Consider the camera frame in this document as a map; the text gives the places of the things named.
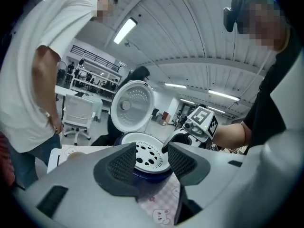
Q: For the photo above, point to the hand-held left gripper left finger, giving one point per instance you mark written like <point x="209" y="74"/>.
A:
<point x="114" y="172"/>

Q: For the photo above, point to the person's head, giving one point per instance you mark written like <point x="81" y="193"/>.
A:
<point x="263" y="25"/>

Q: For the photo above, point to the small ceiling fixture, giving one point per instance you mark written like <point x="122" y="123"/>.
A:
<point x="127" y="44"/>

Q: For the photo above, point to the black head-worn camera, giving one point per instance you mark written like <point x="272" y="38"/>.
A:
<point x="230" y="20"/>

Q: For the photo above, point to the red box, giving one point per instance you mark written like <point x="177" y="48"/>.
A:
<point x="165" y="116"/>

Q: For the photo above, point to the white shelf rack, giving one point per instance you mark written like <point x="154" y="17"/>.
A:
<point x="95" y="84"/>

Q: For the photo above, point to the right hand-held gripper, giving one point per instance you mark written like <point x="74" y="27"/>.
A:
<point x="202" y="117"/>

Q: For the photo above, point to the person's right forearm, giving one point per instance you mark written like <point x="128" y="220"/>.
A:
<point x="232" y="136"/>

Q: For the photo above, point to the pink cloth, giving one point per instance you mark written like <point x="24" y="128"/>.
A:
<point x="6" y="160"/>

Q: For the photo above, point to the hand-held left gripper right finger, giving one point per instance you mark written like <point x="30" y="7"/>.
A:
<point x="190" y="170"/>

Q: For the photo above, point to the beige bowl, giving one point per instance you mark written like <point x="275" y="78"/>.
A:
<point x="75" y="155"/>

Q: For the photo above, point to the white desk black legs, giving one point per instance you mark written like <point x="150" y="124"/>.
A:
<point x="65" y="90"/>

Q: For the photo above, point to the white perforated steam plate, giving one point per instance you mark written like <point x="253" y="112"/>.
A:
<point x="133" y="139"/>

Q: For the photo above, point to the black office chair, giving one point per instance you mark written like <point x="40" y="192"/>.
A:
<point x="154" y="114"/>

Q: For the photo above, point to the black balcony railing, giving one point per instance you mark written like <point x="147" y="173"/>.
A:
<point x="95" y="56"/>

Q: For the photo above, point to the blue rice cooker white lid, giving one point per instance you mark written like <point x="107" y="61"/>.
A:
<point x="133" y="103"/>

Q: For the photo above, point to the person's black shirt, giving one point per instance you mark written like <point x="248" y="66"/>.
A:
<point x="268" y="103"/>

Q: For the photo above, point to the black pedestal fan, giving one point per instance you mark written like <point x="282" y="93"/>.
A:
<point x="62" y="68"/>

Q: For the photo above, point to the white office chair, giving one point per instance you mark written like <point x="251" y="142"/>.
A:
<point x="77" y="110"/>

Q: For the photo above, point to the pink checkered tablecloth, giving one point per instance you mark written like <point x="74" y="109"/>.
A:
<point x="159" y="198"/>

